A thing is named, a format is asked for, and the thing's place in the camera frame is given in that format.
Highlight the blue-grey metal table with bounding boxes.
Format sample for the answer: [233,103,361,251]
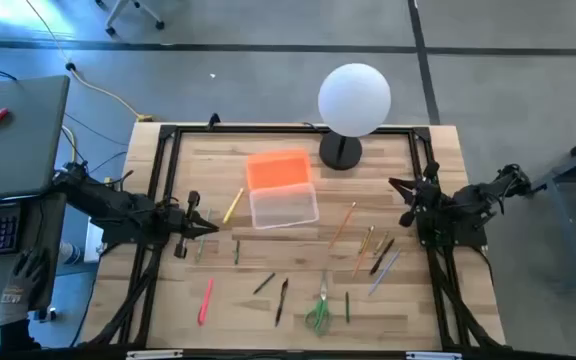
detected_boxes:
[519,124,576,294]

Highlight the black floor cable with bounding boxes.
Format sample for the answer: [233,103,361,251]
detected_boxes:
[62,112,130,174]

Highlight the person's forearm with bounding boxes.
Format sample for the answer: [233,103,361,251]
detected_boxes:
[0,319,42,354]

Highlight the yellow floor cable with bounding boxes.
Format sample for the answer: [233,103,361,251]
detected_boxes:
[25,0,155,123]

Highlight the white globe lamp black base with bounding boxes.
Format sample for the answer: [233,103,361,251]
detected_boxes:
[317,62,393,172]

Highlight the thick black pen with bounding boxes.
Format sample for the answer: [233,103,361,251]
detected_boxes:
[369,237,396,276]

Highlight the yellow pen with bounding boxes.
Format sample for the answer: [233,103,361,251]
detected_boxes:
[222,187,246,225]

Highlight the orange pencil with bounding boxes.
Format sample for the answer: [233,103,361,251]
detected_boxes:
[351,225,376,280]
[327,201,358,250]

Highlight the long black pen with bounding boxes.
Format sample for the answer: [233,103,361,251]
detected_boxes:
[274,277,290,328]

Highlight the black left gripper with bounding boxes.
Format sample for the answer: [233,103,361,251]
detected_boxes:
[160,190,220,259]

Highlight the tan pencil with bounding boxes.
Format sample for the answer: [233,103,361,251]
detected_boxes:
[373,230,390,257]

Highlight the person's hand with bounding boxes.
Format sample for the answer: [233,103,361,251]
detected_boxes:
[0,247,52,327]

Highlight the orange-lidded clear pencil box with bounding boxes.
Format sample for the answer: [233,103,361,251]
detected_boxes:
[245,148,321,231]

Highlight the green-handled scissors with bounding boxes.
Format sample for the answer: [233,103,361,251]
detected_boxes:
[303,269,333,337]

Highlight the pale grey pencil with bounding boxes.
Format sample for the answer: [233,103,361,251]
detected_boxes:
[368,247,403,296]

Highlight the pink pen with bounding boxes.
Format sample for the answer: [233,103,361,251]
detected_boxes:
[197,277,215,327]

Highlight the black aluminium table frame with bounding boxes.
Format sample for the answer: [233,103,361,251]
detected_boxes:
[80,123,507,352]

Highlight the office chair base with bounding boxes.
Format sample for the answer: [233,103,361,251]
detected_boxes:
[95,0,166,38]

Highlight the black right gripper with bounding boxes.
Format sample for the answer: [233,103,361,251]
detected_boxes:
[388,162,444,228]

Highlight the short dark pencil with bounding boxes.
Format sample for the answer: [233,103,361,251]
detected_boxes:
[252,272,277,296]

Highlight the light green pencil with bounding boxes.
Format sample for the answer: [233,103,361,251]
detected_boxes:
[195,208,213,264]

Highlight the yellow-green pencil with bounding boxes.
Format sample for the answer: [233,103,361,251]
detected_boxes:
[357,227,372,256]

